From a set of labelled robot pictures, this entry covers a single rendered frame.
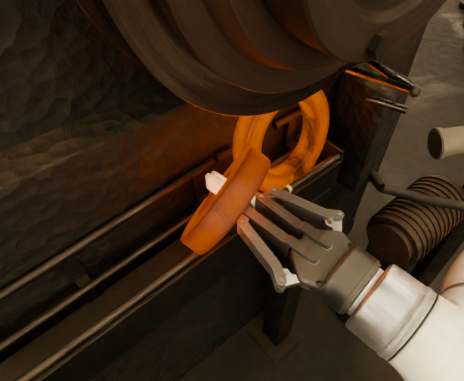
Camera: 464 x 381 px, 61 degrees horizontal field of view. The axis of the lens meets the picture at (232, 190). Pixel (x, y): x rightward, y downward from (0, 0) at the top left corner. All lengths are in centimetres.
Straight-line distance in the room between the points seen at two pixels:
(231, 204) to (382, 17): 23
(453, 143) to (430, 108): 135
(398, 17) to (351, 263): 24
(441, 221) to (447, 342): 52
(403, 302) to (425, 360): 5
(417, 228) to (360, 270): 44
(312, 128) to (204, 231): 29
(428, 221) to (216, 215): 56
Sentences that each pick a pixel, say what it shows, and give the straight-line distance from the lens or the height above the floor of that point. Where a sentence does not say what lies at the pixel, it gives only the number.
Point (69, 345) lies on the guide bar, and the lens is 54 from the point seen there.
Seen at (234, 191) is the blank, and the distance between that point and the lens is 44.
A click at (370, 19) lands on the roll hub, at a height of 102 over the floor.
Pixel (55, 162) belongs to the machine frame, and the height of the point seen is 87.
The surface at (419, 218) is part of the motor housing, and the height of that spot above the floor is 53.
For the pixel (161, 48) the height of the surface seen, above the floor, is 101.
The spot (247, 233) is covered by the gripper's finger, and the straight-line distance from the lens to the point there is 48.
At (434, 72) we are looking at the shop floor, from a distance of 247.
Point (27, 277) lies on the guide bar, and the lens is 55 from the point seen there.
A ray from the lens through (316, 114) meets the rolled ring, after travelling 65.
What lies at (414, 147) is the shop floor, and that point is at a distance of 191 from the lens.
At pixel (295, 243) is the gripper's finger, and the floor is 78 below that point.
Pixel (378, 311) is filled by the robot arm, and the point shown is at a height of 79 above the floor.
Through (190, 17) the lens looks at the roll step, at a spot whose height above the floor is 104.
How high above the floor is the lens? 117
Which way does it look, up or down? 48 degrees down
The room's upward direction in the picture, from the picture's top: straight up
